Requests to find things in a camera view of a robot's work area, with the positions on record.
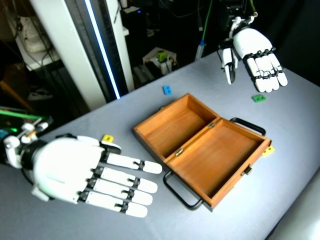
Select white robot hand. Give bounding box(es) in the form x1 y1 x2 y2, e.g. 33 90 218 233
31 134 164 219
218 27 289 94

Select white device with green part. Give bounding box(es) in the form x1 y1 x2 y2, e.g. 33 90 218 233
142 46 179 76

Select white column with light strip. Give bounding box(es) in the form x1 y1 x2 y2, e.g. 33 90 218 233
29 0 136 111

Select white bundle on shelf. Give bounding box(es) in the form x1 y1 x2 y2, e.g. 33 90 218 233
14 15 53 54

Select grey table cloth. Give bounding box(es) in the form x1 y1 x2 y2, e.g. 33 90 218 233
0 48 320 240

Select green cable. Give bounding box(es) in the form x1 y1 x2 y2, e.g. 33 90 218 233
201 0 214 44

